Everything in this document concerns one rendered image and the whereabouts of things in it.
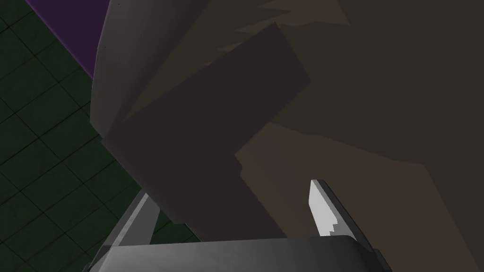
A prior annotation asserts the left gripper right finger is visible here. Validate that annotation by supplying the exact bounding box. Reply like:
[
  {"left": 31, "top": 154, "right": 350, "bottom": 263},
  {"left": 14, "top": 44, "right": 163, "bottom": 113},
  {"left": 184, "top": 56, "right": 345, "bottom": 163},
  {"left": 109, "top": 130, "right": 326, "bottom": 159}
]
[{"left": 308, "top": 179, "right": 376, "bottom": 252}]

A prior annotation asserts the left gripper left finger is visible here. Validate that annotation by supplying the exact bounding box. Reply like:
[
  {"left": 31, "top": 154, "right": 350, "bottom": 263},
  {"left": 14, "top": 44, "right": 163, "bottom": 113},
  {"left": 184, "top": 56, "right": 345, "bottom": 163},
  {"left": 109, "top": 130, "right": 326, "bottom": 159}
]
[{"left": 107, "top": 190, "right": 161, "bottom": 248}]

